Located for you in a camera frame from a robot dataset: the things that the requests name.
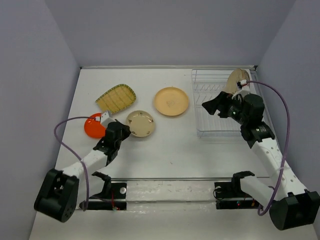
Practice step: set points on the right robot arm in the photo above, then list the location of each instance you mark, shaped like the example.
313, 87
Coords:
289, 203

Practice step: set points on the beige bird-pattern plate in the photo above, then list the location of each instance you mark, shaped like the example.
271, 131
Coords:
236, 76

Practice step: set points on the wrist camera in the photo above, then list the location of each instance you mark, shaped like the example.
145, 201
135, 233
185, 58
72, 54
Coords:
106, 118
243, 89

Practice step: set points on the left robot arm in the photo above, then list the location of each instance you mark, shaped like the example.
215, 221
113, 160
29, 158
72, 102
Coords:
63, 190

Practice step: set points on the small cream calligraphy plate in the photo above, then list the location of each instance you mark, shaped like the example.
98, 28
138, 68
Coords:
141, 123

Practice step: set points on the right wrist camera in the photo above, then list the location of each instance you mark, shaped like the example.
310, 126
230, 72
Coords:
243, 89

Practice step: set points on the white wire dish rack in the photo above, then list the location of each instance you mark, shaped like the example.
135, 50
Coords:
206, 85

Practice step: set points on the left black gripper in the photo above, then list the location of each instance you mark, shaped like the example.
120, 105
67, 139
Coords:
126, 132

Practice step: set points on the green bamboo-pattern tray plate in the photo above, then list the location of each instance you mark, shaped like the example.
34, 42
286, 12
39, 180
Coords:
116, 99

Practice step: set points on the orange round plate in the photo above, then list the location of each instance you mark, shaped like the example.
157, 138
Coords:
93, 128

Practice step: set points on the peach round plate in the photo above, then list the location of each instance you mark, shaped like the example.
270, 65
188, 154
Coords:
171, 101

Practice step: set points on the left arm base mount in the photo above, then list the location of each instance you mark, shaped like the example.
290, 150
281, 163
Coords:
112, 196

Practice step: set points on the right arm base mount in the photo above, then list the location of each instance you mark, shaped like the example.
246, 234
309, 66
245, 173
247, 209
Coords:
229, 199

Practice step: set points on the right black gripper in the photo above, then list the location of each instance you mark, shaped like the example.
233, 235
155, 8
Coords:
223, 102

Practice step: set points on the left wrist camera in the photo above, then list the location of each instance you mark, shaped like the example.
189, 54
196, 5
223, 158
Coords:
106, 118

